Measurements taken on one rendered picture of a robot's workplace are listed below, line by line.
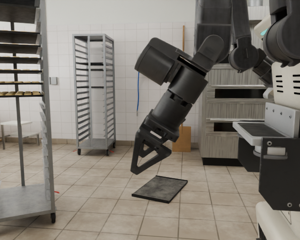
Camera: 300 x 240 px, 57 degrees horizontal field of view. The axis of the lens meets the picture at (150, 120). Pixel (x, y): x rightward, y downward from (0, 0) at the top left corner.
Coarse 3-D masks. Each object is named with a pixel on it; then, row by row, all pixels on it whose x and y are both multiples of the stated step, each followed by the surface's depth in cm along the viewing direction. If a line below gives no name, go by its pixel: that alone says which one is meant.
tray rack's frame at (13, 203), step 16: (16, 64) 252; (16, 80) 253; (48, 160) 272; (0, 192) 252; (16, 192) 252; (32, 192) 252; (0, 208) 221; (16, 208) 221; (32, 208) 221; (48, 208) 221
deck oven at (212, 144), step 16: (256, 16) 322; (224, 64) 353; (208, 80) 361; (224, 80) 359; (240, 80) 356; (256, 80) 354; (208, 96) 361; (224, 96) 358; (240, 96) 356; (256, 96) 353; (208, 112) 367; (224, 112) 364; (240, 112) 362; (256, 112) 359; (208, 128) 367; (224, 128) 364; (208, 144) 373; (224, 144) 370; (208, 160) 380; (224, 160) 377
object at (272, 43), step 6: (282, 18) 47; (276, 24) 46; (270, 30) 48; (276, 30) 44; (270, 36) 47; (276, 36) 44; (270, 42) 47; (276, 42) 45; (270, 48) 48; (276, 48) 46; (276, 54) 48; (282, 54) 45; (282, 60) 49; (288, 60) 48; (294, 60) 44; (282, 66) 49
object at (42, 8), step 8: (40, 0) 197; (40, 8) 197; (40, 16) 199; (48, 80) 206; (48, 88) 206; (48, 96) 207; (48, 104) 208; (48, 112) 209; (48, 120) 209; (48, 128) 210; (48, 136) 211; (48, 144) 212; (48, 152) 212
